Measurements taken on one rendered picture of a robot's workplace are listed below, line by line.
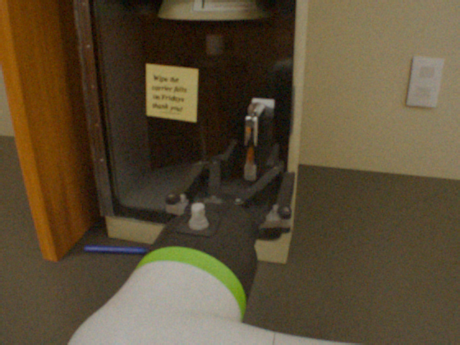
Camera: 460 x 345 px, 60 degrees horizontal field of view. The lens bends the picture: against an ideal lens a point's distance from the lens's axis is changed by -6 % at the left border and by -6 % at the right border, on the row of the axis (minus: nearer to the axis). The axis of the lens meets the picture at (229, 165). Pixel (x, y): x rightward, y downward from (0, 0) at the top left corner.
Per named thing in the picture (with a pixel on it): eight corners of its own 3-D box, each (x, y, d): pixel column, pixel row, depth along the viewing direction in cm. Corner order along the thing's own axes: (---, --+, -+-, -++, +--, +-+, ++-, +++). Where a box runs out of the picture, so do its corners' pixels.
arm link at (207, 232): (142, 331, 36) (244, 351, 34) (126, 220, 31) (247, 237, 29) (166, 287, 41) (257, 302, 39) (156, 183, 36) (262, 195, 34)
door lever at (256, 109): (264, 166, 60) (247, 164, 61) (267, 102, 56) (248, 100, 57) (258, 183, 56) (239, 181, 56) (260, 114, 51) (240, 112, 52)
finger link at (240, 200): (227, 200, 42) (241, 204, 41) (273, 160, 51) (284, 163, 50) (227, 233, 44) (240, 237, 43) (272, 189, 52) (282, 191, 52)
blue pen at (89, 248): (83, 247, 70) (163, 250, 69) (85, 244, 71) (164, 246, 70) (85, 252, 70) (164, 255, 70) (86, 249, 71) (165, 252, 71)
